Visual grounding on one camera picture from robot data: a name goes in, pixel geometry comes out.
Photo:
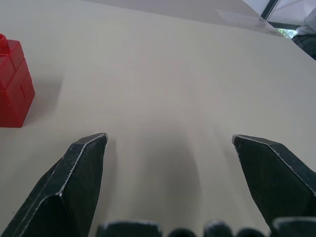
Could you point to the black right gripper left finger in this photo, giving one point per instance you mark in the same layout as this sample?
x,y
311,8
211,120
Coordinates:
x,y
66,187

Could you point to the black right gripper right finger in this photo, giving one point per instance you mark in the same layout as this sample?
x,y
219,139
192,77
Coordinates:
x,y
271,177

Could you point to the red toy brick stack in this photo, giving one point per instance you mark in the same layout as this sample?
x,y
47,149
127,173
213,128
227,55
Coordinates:
x,y
13,86

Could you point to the person in white shirt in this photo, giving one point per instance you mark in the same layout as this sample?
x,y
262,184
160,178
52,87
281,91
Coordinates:
x,y
306,34

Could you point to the black vertical post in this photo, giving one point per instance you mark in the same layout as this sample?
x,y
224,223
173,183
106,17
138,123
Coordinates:
x,y
269,9

